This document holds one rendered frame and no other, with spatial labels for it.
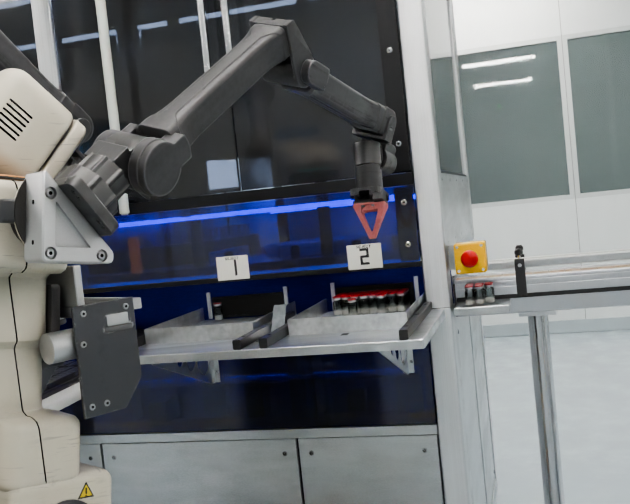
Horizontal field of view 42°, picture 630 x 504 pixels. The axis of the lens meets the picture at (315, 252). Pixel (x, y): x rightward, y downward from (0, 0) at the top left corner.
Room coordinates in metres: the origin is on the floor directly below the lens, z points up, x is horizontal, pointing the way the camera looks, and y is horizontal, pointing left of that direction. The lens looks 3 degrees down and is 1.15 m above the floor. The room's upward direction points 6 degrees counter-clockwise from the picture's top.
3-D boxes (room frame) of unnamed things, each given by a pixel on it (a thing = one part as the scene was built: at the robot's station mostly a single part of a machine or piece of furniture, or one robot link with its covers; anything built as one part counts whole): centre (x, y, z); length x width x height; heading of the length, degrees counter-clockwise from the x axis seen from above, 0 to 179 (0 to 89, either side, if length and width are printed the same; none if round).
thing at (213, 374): (1.93, 0.33, 0.80); 0.34 x 0.03 x 0.13; 165
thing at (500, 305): (1.98, -0.39, 0.87); 0.14 x 0.13 x 0.02; 165
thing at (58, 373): (1.87, 0.64, 0.82); 0.40 x 0.14 x 0.02; 168
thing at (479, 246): (1.95, -0.37, 1.00); 0.08 x 0.07 x 0.07; 165
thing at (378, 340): (1.87, 0.09, 0.87); 0.70 x 0.48 x 0.02; 75
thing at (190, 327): (1.99, 0.23, 0.90); 0.34 x 0.26 x 0.04; 165
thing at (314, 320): (1.90, -0.09, 0.90); 0.34 x 0.26 x 0.04; 165
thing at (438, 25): (2.41, -0.42, 1.51); 0.85 x 0.01 x 0.59; 165
